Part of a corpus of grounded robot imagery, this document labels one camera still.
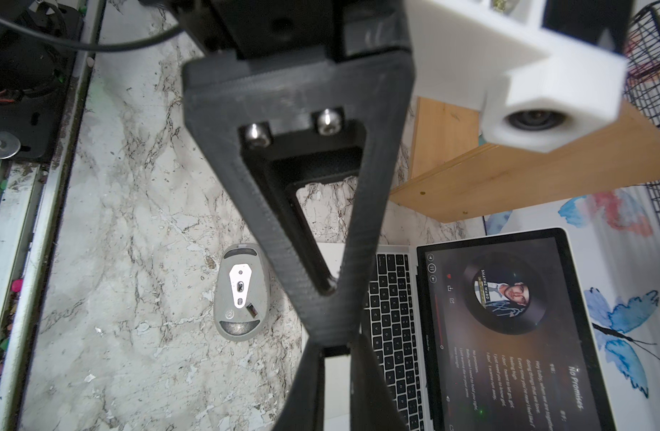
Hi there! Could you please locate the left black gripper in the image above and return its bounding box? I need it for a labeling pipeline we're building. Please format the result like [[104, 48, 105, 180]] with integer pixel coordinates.
[[165, 0, 412, 61]]

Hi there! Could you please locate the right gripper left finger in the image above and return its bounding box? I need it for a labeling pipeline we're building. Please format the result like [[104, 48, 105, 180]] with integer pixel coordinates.
[[274, 339, 326, 431]]

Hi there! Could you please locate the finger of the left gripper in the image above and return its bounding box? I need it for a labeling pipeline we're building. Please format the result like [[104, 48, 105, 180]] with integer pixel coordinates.
[[182, 50, 414, 347]]

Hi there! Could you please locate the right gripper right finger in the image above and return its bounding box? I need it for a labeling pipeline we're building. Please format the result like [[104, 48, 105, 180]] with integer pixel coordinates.
[[350, 334, 407, 431]]

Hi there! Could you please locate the grey wireless mouse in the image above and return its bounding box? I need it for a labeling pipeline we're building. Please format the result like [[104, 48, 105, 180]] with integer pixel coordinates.
[[213, 244, 270, 342]]

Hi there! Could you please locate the silver laptop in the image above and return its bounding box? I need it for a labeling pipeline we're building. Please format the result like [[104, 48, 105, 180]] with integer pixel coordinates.
[[307, 227, 617, 431]]

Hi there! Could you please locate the wooden corner shelf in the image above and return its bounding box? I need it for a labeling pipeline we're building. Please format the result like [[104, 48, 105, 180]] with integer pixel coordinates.
[[390, 98, 660, 223]]

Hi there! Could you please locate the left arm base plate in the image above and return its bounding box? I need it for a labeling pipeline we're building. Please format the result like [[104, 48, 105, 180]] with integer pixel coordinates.
[[0, 1, 84, 163]]

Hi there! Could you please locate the aluminium front rail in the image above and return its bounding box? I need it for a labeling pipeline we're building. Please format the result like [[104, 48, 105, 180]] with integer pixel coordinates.
[[0, 0, 107, 431]]

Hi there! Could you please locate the black wire wall basket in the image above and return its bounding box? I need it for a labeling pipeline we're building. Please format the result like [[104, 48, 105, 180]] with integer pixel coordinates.
[[622, 0, 660, 254]]

